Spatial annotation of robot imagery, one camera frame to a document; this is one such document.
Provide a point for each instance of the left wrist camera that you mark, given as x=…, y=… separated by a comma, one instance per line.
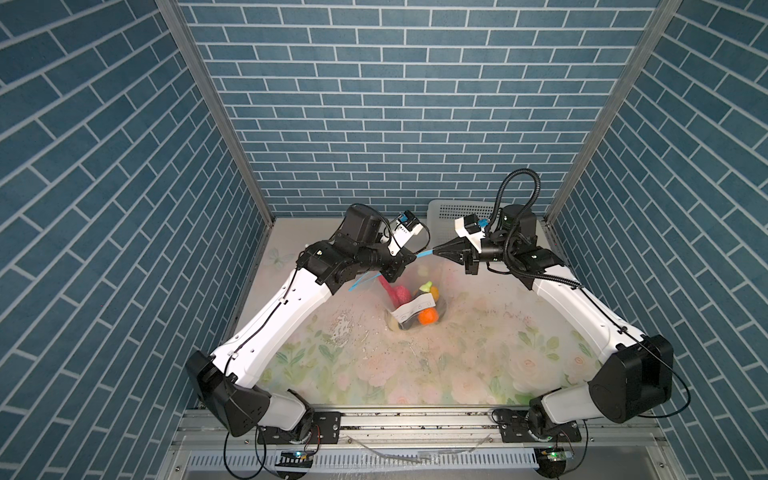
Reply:
x=365, y=226

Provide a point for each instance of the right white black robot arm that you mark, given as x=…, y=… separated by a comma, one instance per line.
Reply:
x=636, y=370

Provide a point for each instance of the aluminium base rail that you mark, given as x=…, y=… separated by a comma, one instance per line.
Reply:
x=446, y=442

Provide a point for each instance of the dark purple eggplant toy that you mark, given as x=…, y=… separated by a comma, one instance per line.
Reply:
x=425, y=288

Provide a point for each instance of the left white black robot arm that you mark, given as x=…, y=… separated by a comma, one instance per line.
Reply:
x=225, y=381

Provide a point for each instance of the clear zip top bag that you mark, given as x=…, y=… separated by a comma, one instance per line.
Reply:
x=408, y=309

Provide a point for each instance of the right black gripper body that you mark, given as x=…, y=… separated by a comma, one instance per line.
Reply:
x=499, y=250

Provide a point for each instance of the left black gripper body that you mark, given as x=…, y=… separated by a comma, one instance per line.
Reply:
x=376, y=258

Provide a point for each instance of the orange crinkled food toy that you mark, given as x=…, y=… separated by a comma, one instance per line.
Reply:
x=428, y=316

